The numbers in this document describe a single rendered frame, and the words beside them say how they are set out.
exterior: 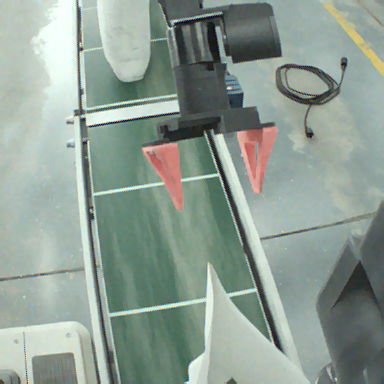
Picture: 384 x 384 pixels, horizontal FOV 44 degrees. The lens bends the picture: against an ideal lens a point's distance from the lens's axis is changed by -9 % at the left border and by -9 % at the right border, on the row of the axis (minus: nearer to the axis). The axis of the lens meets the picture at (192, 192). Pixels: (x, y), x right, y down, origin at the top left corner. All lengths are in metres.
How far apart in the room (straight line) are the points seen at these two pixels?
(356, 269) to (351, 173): 2.02
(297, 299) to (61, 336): 0.83
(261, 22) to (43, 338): 1.13
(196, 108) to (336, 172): 1.69
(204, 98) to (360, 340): 0.39
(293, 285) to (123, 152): 0.75
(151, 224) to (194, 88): 0.95
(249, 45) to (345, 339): 0.40
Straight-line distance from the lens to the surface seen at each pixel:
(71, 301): 1.80
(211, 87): 0.55
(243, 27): 0.55
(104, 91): 1.93
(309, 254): 1.90
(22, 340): 1.47
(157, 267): 1.38
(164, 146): 0.52
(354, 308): 0.21
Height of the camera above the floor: 1.54
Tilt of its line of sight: 49 degrees down
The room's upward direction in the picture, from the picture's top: straight up
